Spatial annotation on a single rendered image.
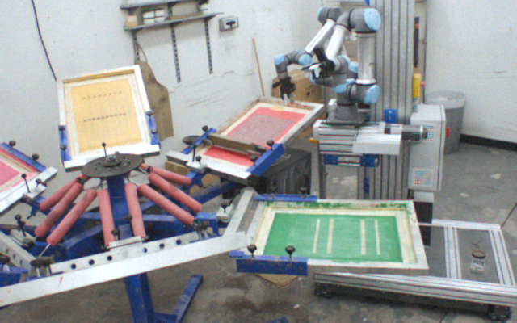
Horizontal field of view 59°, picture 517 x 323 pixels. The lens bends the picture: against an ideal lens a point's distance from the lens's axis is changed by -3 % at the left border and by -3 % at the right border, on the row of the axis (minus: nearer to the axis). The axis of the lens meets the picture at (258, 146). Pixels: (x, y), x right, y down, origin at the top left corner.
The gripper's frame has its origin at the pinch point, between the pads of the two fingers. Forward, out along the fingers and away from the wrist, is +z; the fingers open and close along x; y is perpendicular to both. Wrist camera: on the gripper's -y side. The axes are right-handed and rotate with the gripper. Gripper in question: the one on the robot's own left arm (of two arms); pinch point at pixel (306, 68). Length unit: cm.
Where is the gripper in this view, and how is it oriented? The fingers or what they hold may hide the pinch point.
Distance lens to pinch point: 230.1
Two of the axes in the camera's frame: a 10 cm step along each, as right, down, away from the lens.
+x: -7.4, -0.5, 6.7
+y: 1.6, 9.6, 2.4
